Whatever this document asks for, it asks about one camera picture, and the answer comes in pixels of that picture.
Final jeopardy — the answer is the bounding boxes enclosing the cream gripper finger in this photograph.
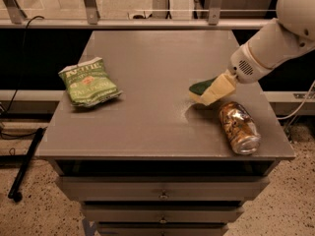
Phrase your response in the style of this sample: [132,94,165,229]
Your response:
[200,73,237,105]

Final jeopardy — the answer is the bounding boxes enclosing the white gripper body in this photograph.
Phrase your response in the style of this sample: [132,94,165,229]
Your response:
[228,43,271,84]

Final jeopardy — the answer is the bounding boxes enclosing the green and yellow sponge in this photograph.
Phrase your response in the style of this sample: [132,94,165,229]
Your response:
[189,78,216,103]

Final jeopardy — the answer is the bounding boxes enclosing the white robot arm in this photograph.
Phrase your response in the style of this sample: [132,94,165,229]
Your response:
[200,0,315,105]

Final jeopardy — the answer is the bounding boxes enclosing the grey drawer cabinet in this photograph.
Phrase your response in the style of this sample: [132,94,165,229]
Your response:
[37,30,294,236]

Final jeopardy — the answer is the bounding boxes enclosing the green chip bag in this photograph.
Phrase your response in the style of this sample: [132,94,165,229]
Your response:
[58,57,122,108]

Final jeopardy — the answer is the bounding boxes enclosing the black rod on floor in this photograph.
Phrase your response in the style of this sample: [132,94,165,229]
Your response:
[8,128,44,203]

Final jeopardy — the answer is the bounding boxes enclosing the white cable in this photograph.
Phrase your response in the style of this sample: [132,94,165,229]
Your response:
[277,81,315,121]

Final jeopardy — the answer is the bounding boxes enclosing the black cable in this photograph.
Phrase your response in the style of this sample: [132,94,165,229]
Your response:
[0,15,45,141]

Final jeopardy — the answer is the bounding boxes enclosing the metal railing frame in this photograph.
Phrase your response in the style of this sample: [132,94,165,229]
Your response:
[1,0,276,30]

